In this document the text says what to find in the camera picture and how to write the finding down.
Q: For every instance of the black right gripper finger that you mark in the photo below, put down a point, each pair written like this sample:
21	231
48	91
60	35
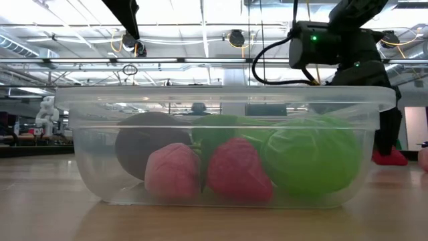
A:
388	130

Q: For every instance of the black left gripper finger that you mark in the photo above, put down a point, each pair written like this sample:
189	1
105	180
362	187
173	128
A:
123	13

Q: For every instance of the round green toy cabbage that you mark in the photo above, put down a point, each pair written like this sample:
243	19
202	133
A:
311	154

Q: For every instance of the brown kiwi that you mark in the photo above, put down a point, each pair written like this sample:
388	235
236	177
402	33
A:
140	144

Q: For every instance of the green toy lettuce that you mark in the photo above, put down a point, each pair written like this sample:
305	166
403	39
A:
217	130

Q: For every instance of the red toy strawberry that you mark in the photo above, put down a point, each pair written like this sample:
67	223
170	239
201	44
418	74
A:
237	170

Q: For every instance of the pink toy strawberry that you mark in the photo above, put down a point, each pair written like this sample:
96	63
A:
172	172

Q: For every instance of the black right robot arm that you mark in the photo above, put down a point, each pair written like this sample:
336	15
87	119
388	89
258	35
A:
354	13

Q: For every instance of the clear plastic tupperware container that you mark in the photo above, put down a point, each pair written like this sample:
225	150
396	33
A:
224	97

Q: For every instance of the white panel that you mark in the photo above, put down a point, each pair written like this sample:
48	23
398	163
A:
414	129

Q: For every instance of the black monitor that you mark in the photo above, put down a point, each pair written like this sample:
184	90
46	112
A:
265	109

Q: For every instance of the white humanoid robot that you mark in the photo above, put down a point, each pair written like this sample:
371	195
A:
47	115

